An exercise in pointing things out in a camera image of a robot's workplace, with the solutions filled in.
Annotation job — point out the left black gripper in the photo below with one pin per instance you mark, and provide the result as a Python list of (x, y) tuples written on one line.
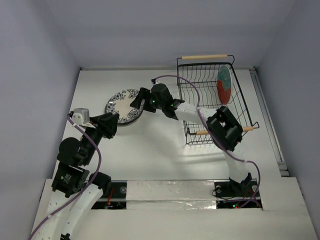
[(107, 123)]

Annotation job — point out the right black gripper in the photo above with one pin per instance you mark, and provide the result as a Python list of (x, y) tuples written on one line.
[(148, 100)]

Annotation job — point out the white bowl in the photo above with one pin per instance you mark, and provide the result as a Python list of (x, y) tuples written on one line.
[(127, 123)]

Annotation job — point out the blue floral white plate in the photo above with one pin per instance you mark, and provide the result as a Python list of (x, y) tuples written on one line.
[(120, 104)]

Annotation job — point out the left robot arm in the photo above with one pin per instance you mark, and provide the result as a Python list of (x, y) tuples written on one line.
[(78, 182)]

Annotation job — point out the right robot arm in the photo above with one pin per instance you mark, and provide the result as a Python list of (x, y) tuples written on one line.
[(222, 126)]

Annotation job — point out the teal red plate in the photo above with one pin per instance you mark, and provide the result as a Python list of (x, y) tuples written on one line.
[(224, 84)]

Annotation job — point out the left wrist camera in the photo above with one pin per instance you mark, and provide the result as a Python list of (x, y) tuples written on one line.
[(81, 116)]

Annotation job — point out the black wire dish rack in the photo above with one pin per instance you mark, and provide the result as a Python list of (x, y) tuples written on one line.
[(211, 82)]

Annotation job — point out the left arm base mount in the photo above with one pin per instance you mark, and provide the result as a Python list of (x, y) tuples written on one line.
[(115, 199)]

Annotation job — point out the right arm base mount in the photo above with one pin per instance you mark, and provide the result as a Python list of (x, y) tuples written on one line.
[(227, 198)]

